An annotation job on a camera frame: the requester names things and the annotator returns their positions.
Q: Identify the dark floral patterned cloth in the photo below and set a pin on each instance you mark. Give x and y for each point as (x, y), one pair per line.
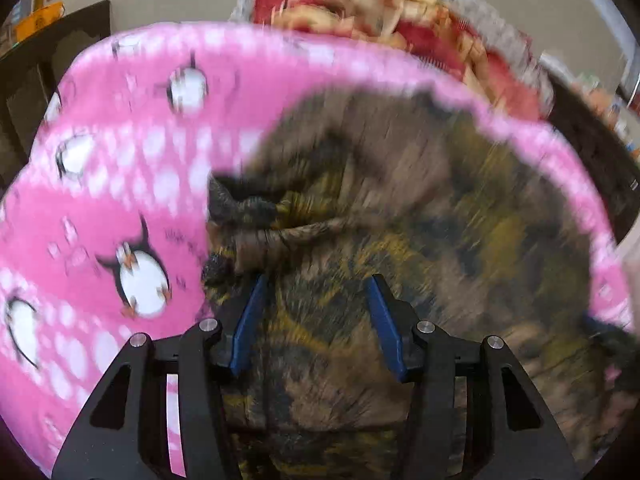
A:
(400, 200)

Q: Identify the grey speckled pillow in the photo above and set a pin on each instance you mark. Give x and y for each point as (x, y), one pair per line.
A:
(505, 35)

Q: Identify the pile of colourful packets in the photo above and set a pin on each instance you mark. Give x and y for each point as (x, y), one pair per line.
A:
(612, 110)

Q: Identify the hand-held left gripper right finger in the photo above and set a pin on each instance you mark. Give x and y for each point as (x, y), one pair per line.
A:
(385, 327)

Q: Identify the pink penguin print blanket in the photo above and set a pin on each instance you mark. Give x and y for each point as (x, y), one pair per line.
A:
(125, 170)

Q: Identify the dark wooden cabinet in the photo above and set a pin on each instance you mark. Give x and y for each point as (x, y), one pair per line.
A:
(45, 75)

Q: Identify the dark carved wooden headboard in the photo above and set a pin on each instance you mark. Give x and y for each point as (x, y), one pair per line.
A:
(590, 150)

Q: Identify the white curved frame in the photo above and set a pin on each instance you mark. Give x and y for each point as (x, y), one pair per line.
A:
(607, 5)

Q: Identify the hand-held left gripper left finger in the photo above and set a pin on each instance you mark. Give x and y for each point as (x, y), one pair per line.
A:
(246, 331)

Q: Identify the orange box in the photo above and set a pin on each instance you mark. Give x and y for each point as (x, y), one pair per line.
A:
(37, 22)

